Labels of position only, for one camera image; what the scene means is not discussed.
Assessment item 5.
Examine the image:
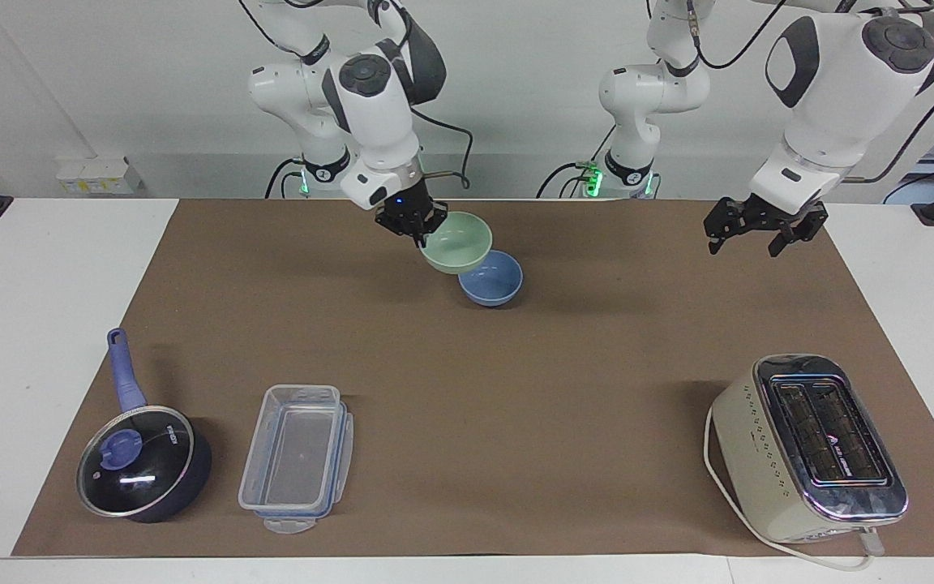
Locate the blue bowl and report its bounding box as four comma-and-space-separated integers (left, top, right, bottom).
457, 250, 525, 308

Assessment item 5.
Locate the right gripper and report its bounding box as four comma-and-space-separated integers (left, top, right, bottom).
375, 187, 449, 249

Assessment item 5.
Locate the white toaster cord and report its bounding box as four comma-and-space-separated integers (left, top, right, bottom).
703, 404, 886, 573

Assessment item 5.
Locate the green bowl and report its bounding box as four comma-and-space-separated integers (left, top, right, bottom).
421, 211, 493, 275

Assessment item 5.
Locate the dark saucepan with blue handle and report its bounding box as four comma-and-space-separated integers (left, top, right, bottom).
76, 328, 213, 525

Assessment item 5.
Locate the black cable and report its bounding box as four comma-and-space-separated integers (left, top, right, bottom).
263, 157, 306, 200
535, 122, 619, 200
838, 68, 934, 185
412, 107, 474, 191

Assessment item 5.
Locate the cream toaster with chrome top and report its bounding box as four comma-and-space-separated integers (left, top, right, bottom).
710, 353, 910, 545

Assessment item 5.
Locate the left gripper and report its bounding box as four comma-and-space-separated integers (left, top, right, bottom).
703, 191, 830, 259

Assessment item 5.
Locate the glass lid with blue knob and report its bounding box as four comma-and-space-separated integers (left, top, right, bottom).
77, 406, 195, 518

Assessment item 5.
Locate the clear plastic food container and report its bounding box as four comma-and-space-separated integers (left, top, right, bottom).
237, 384, 355, 535

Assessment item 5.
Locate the white wall socket box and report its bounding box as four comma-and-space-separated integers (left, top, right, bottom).
55, 156, 144, 196

